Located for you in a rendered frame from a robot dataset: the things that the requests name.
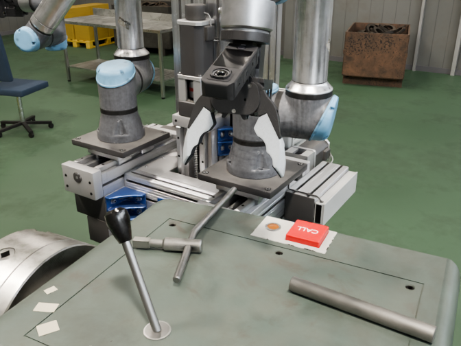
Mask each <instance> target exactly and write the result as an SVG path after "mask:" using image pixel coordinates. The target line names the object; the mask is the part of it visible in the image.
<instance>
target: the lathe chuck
mask: <svg viewBox="0 0 461 346"><path fill-rule="evenodd" d="M61 240H74V239H72V238H68V237H65V236H63V235H59V234H56V233H52V232H49V231H47V232H42V231H37V230H36V229H26V230H22V231H17V232H14V233H11V234H10V235H7V236H5V237H4V238H1V239H0V251H1V250H3V249H8V248H10V249H14V250H15V254H14V255H13V256H12V257H11V258H9V259H7V260H4V261H0V289H1V287H2V285H4V283H5V282H6V280H7V279H8V277H9V276H10V275H11V274H12V273H13V272H14V271H15V270H16V269H17V268H18V267H19V266H20V265H21V264H22V263H23V262H24V261H25V260H26V259H27V258H28V257H29V256H31V255H32V254H34V253H35V252H37V251H38V250H40V249H41V248H43V247H45V246H47V245H49V244H51V243H54V242H58V241H61Z"/></svg>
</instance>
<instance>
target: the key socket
mask: <svg viewBox="0 0 461 346"><path fill-rule="evenodd" d="M14 254H15V250H14V249H10V248H8V249H3V250H1V251H0V261H4V260H7V259H9V258H11V257H12V256H13V255H14Z"/></svg>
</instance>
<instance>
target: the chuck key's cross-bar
mask: <svg viewBox="0 0 461 346"><path fill-rule="evenodd" d="M236 191H237V188H236V187H232V188H231V189H230V190H229V191H228V192H227V193H226V194H225V195H224V197H223V198H222V199H221V200H220V201H219V202H218V203H217V204H216V205H215V206H214V207H213V208H212V209H211V210H210V211H209V212H208V213H207V214H206V216H205V217H203V219H201V221H199V223H198V224H197V225H196V226H195V227H194V228H192V230H191V232H190V234H189V237H188V238H189V239H195V238H196V236H197V234H198V232H199V231H200V230H201V229H202V228H203V227H204V226H205V225H206V223H207V222H208V221H209V220H210V219H212V217H213V216H214V215H215V214H216V213H217V212H218V211H219V210H220V209H221V208H222V207H223V205H224V204H225V203H226V202H227V201H228V200H229V199H230V198H231V196H232V195H233V194H234V193H235V192H236ZM190 252H191V246H189V245H186V246H185V248H184V250H183V252H182V255H181V258H180V261H179V263H178V266H177V268H176V272H175V273H174V276H173V282H175V283H179V282H180V280H181V278H182V274H183V273H184V270H185V266H186V264H187V261H188V259H189V255H190Z"/></svg>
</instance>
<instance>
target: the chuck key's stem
mask: <svg viewBox="0 0 461 346"><path fill-rule="evenodd" d="M132 245H133V248H145V249H149V248H150V247H154V248H163V249H164V250H165V251H181V252H183V250H184V248H185V246H186V245H189V246H191V252H192V253H201V252H202V240H200V239H189V238H164V239H163V240H160V239H152V238H147V237H134V239H133V240H132Z"/></svg>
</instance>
